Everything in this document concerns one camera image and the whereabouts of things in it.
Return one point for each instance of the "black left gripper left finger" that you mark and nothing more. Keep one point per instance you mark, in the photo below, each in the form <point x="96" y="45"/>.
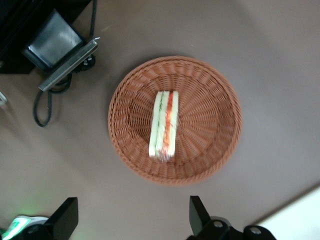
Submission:
<point x="65" y="220"/>

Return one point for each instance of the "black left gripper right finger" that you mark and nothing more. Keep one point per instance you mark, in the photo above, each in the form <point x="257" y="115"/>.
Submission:
<point x="200" y="220"/>

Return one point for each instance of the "triangle sandwich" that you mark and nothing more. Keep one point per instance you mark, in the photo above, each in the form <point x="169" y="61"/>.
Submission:
<point x="163" y="125"/>

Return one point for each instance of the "round brown wicker basket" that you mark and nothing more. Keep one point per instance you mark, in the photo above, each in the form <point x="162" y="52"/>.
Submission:
<point x="207" y="130"/>

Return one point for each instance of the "white plastic tray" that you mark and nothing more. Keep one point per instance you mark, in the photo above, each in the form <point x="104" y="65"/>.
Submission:
<point x="295" y="220"/>

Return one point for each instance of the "small white object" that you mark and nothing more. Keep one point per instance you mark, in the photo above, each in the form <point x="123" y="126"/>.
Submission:
<point x="2" y="100"/>

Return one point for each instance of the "grey metal bar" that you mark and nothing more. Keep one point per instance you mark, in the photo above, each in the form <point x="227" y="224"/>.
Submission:
<point x="70" y="65"/>

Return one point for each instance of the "black power plug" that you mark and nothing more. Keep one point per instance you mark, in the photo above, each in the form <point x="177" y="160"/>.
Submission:
<point x="87" y="63"/>

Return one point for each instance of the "black leather-look box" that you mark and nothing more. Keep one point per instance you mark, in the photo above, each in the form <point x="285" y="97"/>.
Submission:
<point x="53" y="41"/>

